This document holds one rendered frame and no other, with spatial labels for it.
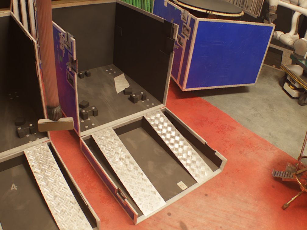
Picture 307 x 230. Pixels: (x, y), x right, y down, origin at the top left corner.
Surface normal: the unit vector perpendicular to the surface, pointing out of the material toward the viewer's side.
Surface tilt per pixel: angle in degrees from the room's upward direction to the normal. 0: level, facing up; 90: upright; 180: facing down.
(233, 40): 90
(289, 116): 0
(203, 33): 90
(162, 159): 2
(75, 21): 90
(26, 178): 2
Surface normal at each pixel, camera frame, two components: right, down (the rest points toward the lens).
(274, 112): 0.12, -0.80
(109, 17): 0.61, 0.52
